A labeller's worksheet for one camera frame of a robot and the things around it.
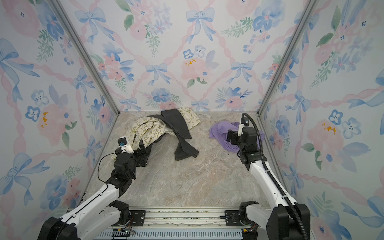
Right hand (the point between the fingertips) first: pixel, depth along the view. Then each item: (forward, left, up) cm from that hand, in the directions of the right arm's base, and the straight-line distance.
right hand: (238, 129), depth 82 cm
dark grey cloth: (+11, +33, -15) cm, 38 cm away
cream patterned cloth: (+9, +49, -8) cm, 50 cm away
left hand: (-7, +56, -2) cm, 57 cm away
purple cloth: (+13, +7, -17) cm, 22 cm away
